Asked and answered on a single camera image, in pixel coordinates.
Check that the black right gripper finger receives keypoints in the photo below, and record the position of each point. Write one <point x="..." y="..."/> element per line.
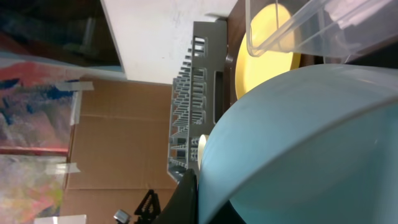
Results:
<point x="182" y="208"/>

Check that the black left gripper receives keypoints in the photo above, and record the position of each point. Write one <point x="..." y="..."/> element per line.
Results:
<point x="149" y="208"/>

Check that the pale green cup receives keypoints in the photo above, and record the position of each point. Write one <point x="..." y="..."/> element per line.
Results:
<point x="201" y="148"/>

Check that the light blue bowl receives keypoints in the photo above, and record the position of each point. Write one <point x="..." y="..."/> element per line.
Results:
<point x="314" y="145"/>

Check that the yellow round plate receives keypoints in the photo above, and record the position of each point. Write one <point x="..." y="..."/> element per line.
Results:
<point x="252" y="71"/>

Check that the clear plastic waste bin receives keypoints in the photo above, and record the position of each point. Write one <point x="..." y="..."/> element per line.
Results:
<point x="333" y="29"/>

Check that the brown cardboard box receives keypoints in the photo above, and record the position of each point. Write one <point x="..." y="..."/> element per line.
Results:
<point x="120" y="149"/>

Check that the grey plastic dish rack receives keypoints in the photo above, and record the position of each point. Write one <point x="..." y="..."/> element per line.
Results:
<point x="197" y="96"/>

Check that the colourful painted board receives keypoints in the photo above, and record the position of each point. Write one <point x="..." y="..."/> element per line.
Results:
<point x="35" y="135"/>

